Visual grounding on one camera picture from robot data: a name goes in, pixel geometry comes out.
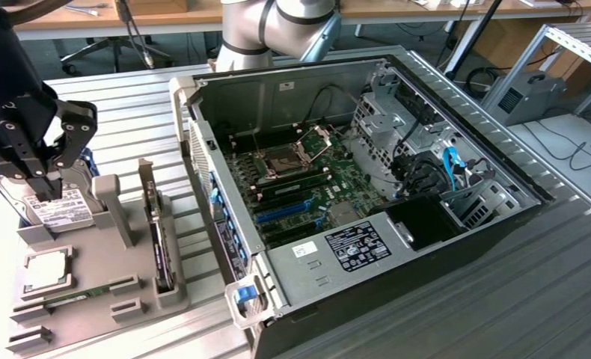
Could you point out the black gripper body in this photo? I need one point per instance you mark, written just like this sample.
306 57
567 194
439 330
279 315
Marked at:
0 67

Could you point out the graphics card with silver bracket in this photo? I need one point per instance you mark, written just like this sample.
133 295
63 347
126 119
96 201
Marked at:
162 254

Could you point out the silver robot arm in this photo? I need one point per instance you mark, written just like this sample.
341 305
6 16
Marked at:
246 33

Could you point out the silver hard disk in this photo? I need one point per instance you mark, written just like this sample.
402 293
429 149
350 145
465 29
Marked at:
71 213

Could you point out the office chair base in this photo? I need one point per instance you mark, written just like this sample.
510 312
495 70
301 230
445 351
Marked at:
117 48

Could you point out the silver CPU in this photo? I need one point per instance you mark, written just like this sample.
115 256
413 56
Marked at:
46 273

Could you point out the grey parts rack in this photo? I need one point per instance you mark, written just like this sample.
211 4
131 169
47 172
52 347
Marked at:
100 261

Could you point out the thin metal locking lever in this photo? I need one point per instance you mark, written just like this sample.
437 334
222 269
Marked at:
257 140

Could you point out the CPU socket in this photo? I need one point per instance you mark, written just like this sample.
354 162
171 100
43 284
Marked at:
281 162

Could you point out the green RAM stick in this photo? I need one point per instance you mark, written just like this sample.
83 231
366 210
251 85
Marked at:
76 295

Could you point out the dark RAM stick in slot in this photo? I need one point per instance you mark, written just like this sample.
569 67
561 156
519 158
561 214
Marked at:
295 186

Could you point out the blue expansion slot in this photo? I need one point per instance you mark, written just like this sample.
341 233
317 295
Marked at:
283 212

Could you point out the metal socket cover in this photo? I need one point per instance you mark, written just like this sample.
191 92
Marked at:
323 129

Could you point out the blue case latch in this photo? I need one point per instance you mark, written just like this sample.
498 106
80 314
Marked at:
245 294

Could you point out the silver chipset heat sink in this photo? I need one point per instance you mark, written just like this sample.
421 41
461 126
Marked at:
346 215

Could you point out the green motherboard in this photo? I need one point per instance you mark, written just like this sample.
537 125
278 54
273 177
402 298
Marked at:
361 188

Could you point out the grey power supply unit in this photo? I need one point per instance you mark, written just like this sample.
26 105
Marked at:
295 276

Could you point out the metal disk bay cage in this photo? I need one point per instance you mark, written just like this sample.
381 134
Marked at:
475 209

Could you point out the black stand pole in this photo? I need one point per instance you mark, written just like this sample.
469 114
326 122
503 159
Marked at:
475 35

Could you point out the open black PC case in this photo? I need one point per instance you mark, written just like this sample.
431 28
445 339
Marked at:
426 299

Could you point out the grey control box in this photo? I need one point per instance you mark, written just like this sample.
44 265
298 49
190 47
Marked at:
525 97

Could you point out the wooden desk white frame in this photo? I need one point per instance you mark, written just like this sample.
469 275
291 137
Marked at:
76 20
525 11

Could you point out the aluminium slat table frame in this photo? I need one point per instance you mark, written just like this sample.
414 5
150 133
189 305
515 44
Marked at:
590 33

